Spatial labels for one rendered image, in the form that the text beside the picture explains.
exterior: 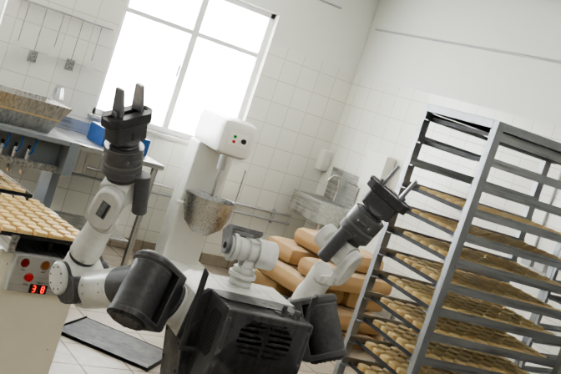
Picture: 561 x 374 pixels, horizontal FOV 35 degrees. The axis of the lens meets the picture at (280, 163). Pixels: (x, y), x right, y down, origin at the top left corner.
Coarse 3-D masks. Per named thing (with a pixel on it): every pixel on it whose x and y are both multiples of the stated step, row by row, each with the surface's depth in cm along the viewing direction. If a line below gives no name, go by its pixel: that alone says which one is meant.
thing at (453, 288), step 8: (448, 288) 302; (456, 288) 303; (464, 288) 304; (472, 296) 306; (480, 296) 307; (488, 296) 308; (496, 296) 310; (504, 304) 312; (512, 304) 313; (520, 304) 314; (528, 304) 316; (536, 312) 318; (544, 312) 319; (552, 312) 320; (560, 312) 322; (560, 320) 322
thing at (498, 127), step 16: (496, 128) 293; (496, 144) 294; (480, 176) 294; (480, 192) 295; (464, 208) 297; (464, 224) 295; (464, 240) 296; (448, 256) 298; (448, 272) 297; (432, 304) 298; (432, 320) 298; (416, 352) 300; (416, 368) 299
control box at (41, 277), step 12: (12, 264) 316; (36, 264) 320; (12, 276) 316; (24, 276) 319; (36, 276) 322; (48, 276) 325; (12, 288) 317; (24, 288) 320; (36, 288) 322; (48, 288) 326
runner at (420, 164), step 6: (414, 162) 336; (420, 162) 337; (426, 162) 338; (420, 168) 334; (426, 168) 338; (432, 168) 339; (438, 168) 340; (444, 168) 341; (444, 174) 342; (450, 174) 343; (456, 174) 344; (462, 174) 345; (462, 180) 345; (468, 180) 346; (498, 186) 352; (516, 192) 356; (534, 198) 360
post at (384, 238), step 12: (420, 120) 336; (420, 132) 335; (420, 144) 336; (408, 156) 337; (408, 168) 336; (408, 180) 337; (396, 192) 338; (396, 216) 338; (384, 228) 339; (384, 240) 338; (372, 264) 339; (360, 300) 340; (360, 324) 341; (348, 336) 341; (348, 348) 341; (336, 372) 342
